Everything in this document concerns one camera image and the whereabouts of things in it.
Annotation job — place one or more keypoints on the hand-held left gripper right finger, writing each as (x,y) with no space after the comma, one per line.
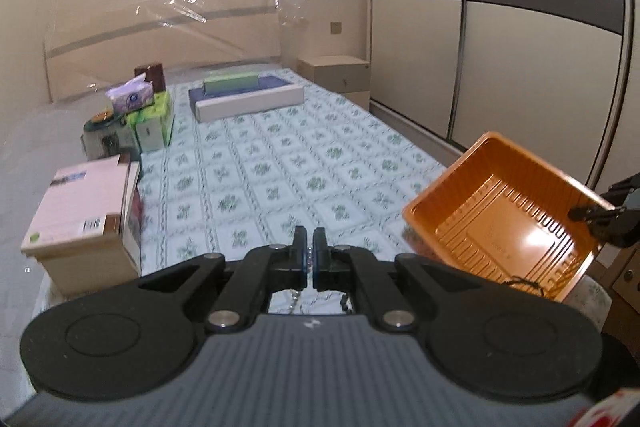
(322,264)

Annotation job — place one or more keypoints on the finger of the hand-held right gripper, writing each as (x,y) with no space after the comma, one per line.
(625,192)
(607,227)

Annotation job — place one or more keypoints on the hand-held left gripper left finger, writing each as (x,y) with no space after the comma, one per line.
(300,264)

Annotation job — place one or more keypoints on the orange plastic tray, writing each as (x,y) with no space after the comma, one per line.
(500,227)

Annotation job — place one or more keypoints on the brown wooden cabinet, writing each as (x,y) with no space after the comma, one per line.
(625,292)

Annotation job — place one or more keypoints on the floral bed sheet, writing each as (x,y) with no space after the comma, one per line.
(300,157)

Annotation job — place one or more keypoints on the long white box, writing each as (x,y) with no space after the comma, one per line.
(250,104)

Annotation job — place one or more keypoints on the beige wardrobe with grey band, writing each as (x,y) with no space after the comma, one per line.
(525,57)

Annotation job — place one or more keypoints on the red dark printed box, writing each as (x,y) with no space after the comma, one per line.
(134,222)

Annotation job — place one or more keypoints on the flat blue box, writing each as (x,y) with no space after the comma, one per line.
(277,82)

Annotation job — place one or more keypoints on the red and white object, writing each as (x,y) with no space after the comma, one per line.
(615,412)

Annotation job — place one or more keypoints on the beige nightstand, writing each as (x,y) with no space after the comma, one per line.
(332,77)

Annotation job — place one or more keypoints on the green box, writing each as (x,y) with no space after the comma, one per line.
(230,84)

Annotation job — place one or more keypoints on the green tissue pack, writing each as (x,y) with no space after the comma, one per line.
(164,107)
(147,132)

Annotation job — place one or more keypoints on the white cardboard box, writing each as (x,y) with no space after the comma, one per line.
(85,267)

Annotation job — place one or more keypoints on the patterned jar with dark lid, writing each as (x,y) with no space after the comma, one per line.
(102,137)

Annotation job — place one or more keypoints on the brown box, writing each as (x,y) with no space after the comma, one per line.
(155,77)

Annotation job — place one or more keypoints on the purple tissue pack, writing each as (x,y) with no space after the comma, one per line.
(131,97)

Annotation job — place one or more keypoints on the plastic wrapped headboard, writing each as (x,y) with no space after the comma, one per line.
(150,37)

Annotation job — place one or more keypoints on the wall socket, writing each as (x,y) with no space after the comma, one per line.
(336,27)

